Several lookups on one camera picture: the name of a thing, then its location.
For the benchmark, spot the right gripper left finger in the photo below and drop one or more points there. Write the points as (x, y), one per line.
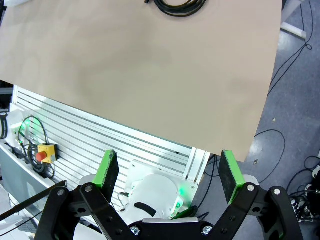
(107, 175)

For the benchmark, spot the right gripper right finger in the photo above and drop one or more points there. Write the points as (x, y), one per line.
(230, 175)

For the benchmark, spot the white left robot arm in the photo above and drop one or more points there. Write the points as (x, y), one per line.
(15, 117)

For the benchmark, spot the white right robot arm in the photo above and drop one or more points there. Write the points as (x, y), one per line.
(155, 190)

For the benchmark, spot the yellow emergency stop button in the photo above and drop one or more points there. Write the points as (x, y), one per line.
(47, 150)

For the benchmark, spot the tangle of power plugs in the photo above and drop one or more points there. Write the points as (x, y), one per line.
(307, 197)

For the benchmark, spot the grey metal cabinet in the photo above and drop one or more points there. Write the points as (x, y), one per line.
(15, 175)

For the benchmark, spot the slotted aluminium base plate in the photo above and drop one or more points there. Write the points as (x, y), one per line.
(100, 135)

